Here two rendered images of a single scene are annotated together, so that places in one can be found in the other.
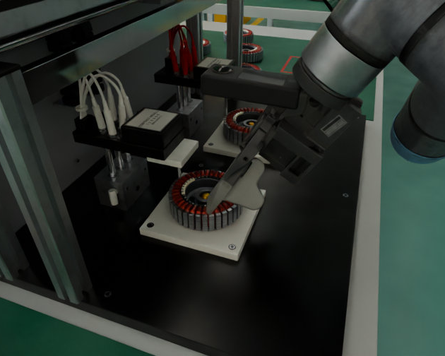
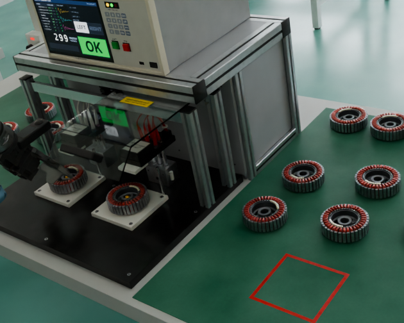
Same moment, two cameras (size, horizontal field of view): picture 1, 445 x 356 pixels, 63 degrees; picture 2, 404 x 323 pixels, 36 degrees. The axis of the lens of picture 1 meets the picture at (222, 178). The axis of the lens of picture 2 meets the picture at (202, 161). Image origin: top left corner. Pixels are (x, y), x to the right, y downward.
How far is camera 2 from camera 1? 1.97 m
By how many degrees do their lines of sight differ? 88
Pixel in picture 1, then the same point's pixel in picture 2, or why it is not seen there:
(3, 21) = (27, 68)
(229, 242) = (42, 190)
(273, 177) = (82, 212)
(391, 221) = not seen: outside the picture
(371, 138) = (105, 285)
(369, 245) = (16, 247)
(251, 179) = not seen: hidden behind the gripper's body
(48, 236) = not seen: hidden behind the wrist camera
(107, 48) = (58, 91)
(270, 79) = (22, 133)
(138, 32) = (73, 95)
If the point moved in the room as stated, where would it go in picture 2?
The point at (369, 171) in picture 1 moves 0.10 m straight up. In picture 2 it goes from (68, 268) to (56, 237)
